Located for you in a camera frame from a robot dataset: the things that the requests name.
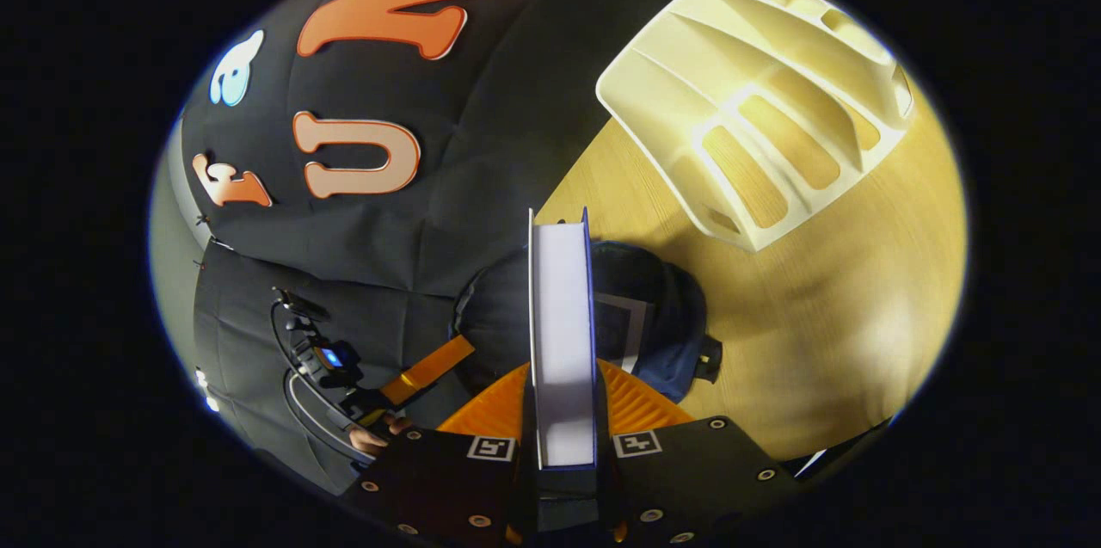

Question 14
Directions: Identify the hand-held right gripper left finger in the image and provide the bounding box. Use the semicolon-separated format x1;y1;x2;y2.
344;363;538;548

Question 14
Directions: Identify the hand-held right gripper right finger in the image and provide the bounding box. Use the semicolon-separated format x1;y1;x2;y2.
594;359;801;545

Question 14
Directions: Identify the blue schoolbag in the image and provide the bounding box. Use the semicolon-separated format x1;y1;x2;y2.
452;240;723;404

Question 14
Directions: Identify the blue-covered book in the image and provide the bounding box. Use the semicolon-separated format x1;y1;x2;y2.
525;206;603;532

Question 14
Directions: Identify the white-bordered portrait book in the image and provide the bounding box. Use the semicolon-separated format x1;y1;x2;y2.
594;292;656;375

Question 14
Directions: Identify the white bookshelf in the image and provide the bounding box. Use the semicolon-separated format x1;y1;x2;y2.
595;0;914;254

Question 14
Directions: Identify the black backdrop cloth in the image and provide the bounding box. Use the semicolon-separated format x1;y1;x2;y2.
176;0;775;497

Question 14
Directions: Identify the thin grey cable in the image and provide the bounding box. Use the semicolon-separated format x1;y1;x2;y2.
269;299;371;463

